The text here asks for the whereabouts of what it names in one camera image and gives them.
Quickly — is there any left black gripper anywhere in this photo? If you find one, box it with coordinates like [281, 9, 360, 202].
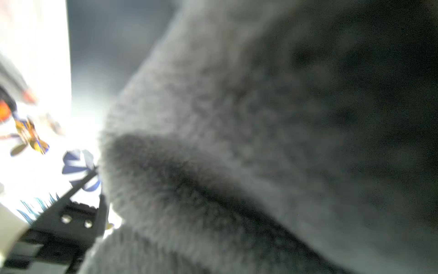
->
[0, 167, 110, 274]

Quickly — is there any white drawing tablet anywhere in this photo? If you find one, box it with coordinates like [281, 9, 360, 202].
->
[0, 0, 179, 138]

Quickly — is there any grey blue wiping cloth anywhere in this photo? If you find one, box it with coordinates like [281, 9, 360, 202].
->
[79, 1, 438, 274]

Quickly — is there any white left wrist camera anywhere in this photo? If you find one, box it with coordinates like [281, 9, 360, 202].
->
[0, 204, 29, 259]

